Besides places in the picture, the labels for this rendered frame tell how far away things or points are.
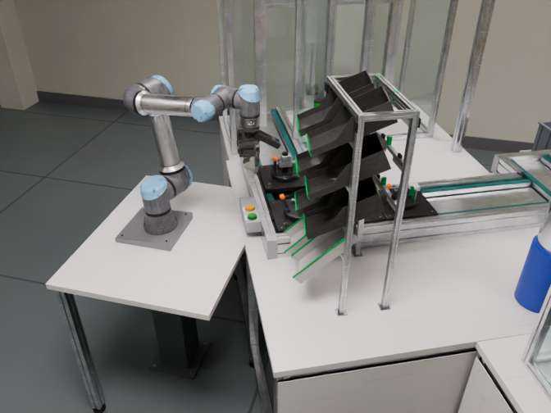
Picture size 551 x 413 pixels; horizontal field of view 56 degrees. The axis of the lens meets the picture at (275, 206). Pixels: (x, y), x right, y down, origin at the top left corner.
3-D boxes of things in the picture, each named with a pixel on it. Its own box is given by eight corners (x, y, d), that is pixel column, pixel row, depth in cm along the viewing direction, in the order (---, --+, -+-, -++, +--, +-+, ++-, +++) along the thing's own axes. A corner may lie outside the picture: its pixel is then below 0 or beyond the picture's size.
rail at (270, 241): (267, 260, 219) (266, 239, 213) (240, 161, 292) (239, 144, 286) (280, 258, 220) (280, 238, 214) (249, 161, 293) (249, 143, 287)
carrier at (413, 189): (386, 222, 226) (390, 198, 220) (368, 194, 246) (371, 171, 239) (437, 216, 230) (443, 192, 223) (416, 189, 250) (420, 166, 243)
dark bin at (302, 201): (298, 215, 189) (289, 200, 185) (296, 197, 200) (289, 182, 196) (370, 188, 183) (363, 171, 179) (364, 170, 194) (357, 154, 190)
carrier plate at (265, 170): (265, 192, 247) (265, 189, 246) (257, 169, 266) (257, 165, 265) (313, 188, 250) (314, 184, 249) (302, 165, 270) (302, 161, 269)
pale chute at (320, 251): (300, 283, 188) (292, 277, 186) (298, 260, 199) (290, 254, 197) (360, 240, 177) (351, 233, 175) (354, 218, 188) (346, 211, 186)
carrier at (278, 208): (277, 234, 219) (278, 210, 212) (267, 204, 239) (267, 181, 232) (332, 229, 223) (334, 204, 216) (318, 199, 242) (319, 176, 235)
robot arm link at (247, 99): (244, 81, 193) (263, 85, 189) (245, 109, 199) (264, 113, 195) (232, 88, 187) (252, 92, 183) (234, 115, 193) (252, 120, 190)
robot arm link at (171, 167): (157, 198, 236) (125, 82, 210) (178, 183, 247) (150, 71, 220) (177, 202, 230) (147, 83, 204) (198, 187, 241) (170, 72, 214)
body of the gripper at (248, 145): (237, 150, 205) (235, 122, 199) (258, 148, 207) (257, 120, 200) (239, 159, 199) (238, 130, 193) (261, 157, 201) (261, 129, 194)
